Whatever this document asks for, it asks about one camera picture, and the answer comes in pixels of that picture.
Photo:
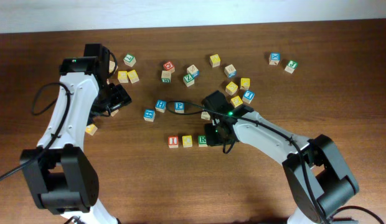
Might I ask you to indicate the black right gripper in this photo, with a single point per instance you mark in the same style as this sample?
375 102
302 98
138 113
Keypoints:
211 140

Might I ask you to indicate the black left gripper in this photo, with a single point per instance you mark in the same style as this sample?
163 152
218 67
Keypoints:
120 98

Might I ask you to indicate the green R block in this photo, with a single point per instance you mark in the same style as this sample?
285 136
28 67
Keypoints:
202 141

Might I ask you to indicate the yellow c block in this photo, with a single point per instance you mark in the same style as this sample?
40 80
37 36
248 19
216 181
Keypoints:
187 141
236 101

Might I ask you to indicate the red I block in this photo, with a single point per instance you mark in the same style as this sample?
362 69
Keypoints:
173 142

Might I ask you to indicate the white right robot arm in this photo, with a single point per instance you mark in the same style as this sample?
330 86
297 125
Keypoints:
319 178

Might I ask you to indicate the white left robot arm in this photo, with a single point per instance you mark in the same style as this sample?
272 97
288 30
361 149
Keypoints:
59 176

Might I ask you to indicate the wooden K block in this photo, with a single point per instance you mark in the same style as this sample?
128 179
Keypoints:
205 115

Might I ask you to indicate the yellow block beside left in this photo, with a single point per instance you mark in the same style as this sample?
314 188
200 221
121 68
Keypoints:
133 76

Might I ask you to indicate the plain wooden block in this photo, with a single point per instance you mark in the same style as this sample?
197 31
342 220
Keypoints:
111 66

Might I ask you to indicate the wooden block red side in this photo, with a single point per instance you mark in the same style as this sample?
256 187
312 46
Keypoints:
91 129

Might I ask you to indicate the green L block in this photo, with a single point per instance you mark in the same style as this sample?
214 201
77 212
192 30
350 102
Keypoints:
129 60

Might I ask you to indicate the blue block near gripper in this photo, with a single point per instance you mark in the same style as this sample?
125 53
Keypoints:
149 115

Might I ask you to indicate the blue I block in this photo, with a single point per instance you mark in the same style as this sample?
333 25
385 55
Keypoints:
248 96

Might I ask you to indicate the yellow S block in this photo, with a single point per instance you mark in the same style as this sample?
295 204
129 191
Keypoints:
231 88

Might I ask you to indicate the blue H block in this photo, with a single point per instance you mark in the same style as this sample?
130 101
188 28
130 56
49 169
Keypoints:
160 106

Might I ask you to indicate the blue P block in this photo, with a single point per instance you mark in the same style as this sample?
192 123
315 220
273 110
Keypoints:
179 107

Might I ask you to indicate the yellow block right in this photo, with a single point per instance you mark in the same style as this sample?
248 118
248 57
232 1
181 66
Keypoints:
244 83

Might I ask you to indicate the wooden block green side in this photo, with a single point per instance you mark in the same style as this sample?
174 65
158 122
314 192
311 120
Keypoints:
166 76

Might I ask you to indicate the wooden block blue D side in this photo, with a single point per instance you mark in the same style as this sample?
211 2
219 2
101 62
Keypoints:
230 71

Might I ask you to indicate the green Z block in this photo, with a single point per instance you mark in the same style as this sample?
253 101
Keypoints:
188 80

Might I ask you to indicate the red G block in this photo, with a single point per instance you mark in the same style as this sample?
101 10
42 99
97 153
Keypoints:
169 66

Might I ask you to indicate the wooden block blue L side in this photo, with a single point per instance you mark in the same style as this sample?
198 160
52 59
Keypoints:
193 70

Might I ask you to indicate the yellow M block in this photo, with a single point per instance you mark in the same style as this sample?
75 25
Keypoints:
215 60

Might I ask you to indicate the blue X block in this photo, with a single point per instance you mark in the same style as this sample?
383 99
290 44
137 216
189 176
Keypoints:
274 58

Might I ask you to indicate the green J block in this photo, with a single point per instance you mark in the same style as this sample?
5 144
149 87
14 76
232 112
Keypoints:
291 66

